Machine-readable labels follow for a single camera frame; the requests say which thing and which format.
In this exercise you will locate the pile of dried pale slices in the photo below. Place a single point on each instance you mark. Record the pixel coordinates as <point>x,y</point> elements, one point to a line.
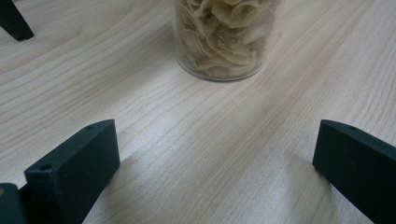
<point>224,34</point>

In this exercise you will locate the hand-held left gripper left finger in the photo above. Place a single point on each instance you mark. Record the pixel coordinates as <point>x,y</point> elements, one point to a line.
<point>71,169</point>

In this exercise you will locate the black bar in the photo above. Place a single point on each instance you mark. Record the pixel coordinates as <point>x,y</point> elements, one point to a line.
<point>12,20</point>

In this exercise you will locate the clear plastic jar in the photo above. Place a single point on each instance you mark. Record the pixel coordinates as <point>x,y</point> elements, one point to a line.
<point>183,59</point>

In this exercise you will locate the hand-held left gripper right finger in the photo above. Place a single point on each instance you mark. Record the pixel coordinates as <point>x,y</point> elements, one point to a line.
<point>358,165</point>

